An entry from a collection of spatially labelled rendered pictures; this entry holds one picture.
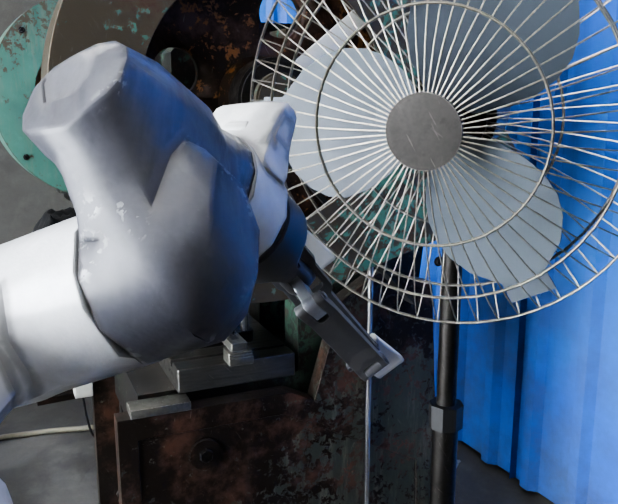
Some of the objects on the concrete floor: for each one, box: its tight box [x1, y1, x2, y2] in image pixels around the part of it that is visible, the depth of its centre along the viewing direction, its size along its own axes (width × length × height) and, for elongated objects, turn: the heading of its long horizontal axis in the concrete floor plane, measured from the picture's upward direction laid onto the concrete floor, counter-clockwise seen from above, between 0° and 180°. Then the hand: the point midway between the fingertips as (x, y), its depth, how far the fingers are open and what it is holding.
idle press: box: [0, 0, 75, 406], centre depth 356 cm, size 153×99×174 cm, turn 118°
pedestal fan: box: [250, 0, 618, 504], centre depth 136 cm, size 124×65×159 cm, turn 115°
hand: (350, 309), depth 71 cm, fingers open, 13 cm apart
